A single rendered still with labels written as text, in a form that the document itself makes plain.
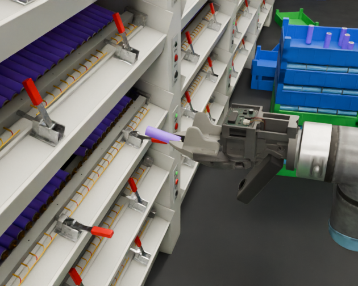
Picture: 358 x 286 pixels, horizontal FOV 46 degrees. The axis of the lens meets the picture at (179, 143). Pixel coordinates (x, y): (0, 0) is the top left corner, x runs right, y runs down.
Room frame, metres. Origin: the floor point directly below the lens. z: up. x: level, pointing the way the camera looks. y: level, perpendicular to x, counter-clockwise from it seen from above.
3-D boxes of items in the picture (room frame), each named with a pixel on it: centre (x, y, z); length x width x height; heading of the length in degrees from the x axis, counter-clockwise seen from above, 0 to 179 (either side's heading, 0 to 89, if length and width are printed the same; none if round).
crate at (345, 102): (1.35, -0.50, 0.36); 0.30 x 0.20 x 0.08; 80
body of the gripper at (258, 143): (0.56, -0.13, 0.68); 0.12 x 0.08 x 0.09; 72
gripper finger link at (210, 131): (0.61, -0.04, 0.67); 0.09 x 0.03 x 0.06; 67
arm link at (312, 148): (0.53, -0.21, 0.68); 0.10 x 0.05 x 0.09; 162
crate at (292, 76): (1.35, -0.50, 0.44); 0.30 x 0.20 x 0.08; 80
